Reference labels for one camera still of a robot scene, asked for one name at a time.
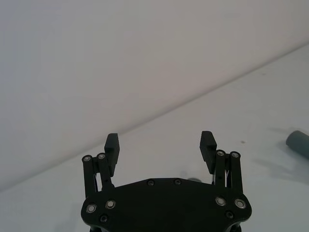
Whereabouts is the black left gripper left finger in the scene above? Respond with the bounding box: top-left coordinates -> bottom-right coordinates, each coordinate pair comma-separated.
82,133 -> 121,194

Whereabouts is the white table cloth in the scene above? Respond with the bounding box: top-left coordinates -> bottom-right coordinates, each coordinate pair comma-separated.
0,44 -> 309,232

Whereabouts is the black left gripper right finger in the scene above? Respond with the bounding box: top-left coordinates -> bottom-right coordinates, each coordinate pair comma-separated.
199,130 -> 243,194

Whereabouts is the grey-green cylinder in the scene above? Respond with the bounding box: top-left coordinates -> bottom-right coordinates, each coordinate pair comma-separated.
285,130 -> 309,160

